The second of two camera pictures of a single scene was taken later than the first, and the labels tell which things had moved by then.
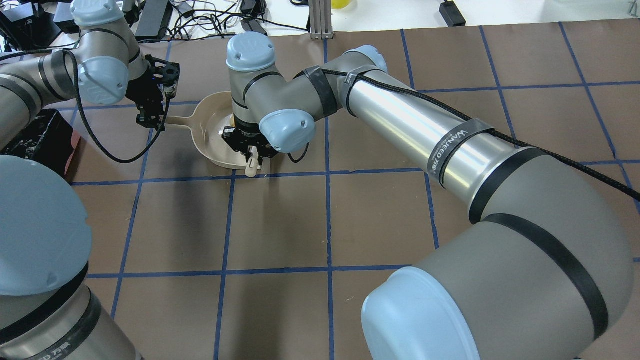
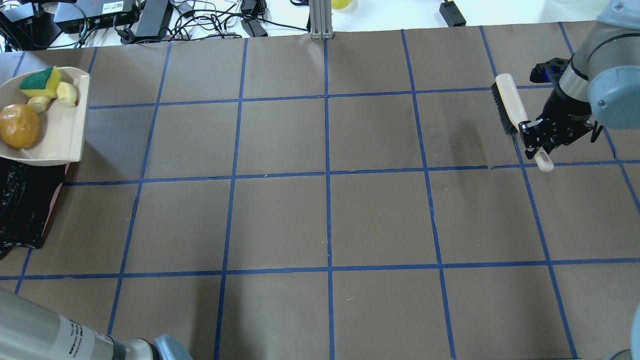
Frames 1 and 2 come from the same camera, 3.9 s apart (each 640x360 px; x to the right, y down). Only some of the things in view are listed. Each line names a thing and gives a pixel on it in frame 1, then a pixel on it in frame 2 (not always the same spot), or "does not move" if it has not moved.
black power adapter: x=451 y=14 does not move
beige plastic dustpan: x=212 y=114 to x=62 y=128
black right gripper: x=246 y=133 to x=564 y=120
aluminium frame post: x=321 y=19 does not move
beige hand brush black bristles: x=252 y=166 to x=510 y=111
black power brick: x=251 y=25 does not move
